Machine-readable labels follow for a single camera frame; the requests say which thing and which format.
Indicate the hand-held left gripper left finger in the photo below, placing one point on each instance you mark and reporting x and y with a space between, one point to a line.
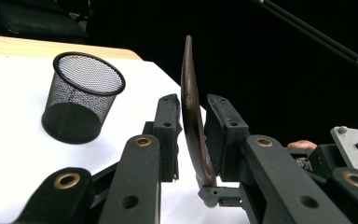
167 137

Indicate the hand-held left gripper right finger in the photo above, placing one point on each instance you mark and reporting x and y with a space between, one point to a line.
225 137

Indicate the black mesh pen cup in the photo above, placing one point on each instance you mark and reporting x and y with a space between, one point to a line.
71 124

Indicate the white table board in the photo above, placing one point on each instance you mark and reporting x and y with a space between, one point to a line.
12 140

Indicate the black folding chair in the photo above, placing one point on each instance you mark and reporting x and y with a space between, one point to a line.
43 21

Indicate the black frame stand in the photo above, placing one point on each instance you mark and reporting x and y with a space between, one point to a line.
323 39

